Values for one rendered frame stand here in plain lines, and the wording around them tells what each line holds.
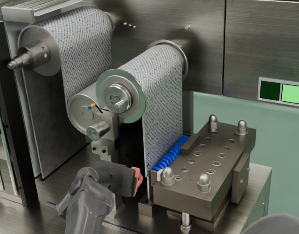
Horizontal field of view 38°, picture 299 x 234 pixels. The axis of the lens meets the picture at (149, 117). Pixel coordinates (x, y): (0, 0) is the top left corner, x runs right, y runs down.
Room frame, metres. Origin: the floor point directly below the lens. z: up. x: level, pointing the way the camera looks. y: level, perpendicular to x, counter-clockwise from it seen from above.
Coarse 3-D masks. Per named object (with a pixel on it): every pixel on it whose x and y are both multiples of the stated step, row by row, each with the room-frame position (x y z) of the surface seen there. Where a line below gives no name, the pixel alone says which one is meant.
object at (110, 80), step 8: (104, 80) 1.01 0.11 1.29; (112, 80) 1.00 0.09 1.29; (120, 80) 0.99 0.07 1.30; (128, 80) 0.98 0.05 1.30; (104, 88) 1.01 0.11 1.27; (128, 88) 0.98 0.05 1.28; (136, 96) 0.97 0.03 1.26; (104, 104) 1.01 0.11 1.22; (136, 104) 0.97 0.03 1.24; (128, 112) 0.98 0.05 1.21
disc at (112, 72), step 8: (104, 72) 1.01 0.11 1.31; (112, 72) 1.00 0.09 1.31; (120, 72) 0.99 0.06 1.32; (128, 72) 0.98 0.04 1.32; (136, 80) 0.97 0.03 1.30; (96, 88) 1.03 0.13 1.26; (136, 88) 0.97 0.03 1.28; (96, 96) 1.03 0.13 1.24; (144, 96) 0.96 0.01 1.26; (144, 104) 0.96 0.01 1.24; (136, 112) 0.97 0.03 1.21; (120, 120) 0.99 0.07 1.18; (128, 120) 0.98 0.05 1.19; (136, 120) 0.97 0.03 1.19
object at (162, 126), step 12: (180, 84) 1.16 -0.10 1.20; (168, 96) 1.09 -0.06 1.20; (180, 96) 1.16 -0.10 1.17; (156, 108) 1.03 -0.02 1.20; (168, 108) 1.09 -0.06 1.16; (180, 108) 1.16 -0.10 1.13; (144, 120) 0.97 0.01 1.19; (156, 120) 1.02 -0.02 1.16; (168, 120) 1.09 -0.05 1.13; (180, 120) 1.16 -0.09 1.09; (144, 132) 0.97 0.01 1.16; (156, 132) 1.02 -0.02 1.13; (168, 132) 1.09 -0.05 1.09; (180, 132) 1.16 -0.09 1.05; (144, 144) 0.97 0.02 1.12; (156, 144) 1.02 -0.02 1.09; (168, 144) 1.08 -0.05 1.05; (144, 156) 0.97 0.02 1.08; (156, 156) 1.02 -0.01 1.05
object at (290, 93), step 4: (284, 84) 1.11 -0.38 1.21; (284, 88) 1.11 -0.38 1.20; (288, 88) 1.11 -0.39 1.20; (292, 88) 1.10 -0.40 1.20; (296, 88) 1.09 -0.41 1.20; (284, 92) 1.11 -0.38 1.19; (288, 92) 1.10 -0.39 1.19; (292, 92) 1.10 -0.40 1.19; (296, 92) 1.09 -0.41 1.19; (284, 96) 1.11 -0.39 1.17; (288, 96) 1.10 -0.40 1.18; (292, 96) 1.10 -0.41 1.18; (296, 96) 1.09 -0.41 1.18; (284, 100) 1.11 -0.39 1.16; (288, 100) 1.10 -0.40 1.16; (292, 100) 1.10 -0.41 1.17; (296, 100) 1.09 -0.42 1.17
